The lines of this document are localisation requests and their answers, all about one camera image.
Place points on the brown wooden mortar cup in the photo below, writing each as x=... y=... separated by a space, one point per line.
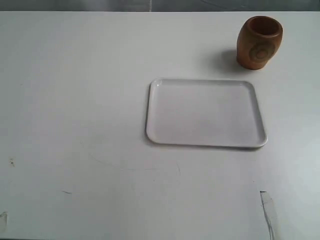
x=258 y=41

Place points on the white rectangular plastic tray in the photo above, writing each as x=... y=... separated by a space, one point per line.
x=208 y=113

